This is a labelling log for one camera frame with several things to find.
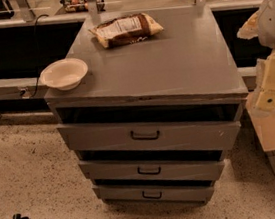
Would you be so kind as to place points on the grey drawer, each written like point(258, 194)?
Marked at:
point(150, 136)
point(140, 193)
point(151, 170)

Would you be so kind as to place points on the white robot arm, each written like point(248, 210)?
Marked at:
point(262, 25)

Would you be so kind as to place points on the grey drawer cabinet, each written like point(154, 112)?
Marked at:
point(183, 74)

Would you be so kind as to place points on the grey top drawer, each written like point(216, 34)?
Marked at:
point(150, 136)

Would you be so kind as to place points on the grey bottom drawer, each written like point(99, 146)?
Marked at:
point(140, 193)

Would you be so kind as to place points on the brown chip bag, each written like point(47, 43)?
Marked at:
point(124, 30)

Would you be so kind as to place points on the white bowl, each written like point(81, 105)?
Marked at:
point(64, 74)

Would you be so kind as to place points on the colourful snack package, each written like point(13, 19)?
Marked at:
point(75, 5)

